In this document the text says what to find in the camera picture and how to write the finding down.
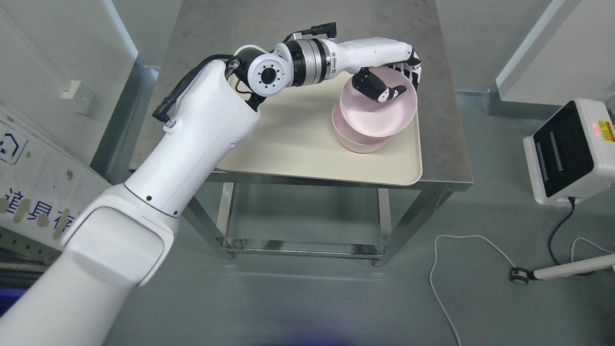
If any pink bowl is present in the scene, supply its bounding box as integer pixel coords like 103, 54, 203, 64
332, 102, 393, 154
340, 66, 418, 137

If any stainless steel table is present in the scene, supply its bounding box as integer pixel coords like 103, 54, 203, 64
129, 0, 474, 267

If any white sign board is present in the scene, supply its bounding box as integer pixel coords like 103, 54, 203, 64
0, 101, 110, 250

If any grey metal shelf frame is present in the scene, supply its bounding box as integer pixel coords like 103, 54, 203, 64
0, 226, 62, 289

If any white floor cable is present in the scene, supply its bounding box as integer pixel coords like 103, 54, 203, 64
429, 235, 615, 346

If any white black box device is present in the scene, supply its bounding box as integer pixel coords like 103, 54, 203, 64
523, 98, 615, 207

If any beige plastic tray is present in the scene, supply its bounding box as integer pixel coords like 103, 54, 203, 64
217, 72, 423, 186

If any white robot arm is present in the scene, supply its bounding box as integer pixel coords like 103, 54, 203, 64
1, 46, 298, 346

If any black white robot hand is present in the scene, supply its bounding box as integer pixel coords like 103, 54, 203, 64
325, 37, 422, 103

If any black power cable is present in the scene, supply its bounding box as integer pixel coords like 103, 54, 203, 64
548, 196, 596, 275

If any white stand leg with caster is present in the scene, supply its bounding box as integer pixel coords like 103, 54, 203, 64
509, 254, 615, 285

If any white wall socket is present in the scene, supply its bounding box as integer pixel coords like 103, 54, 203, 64
60, 80, 94, 114

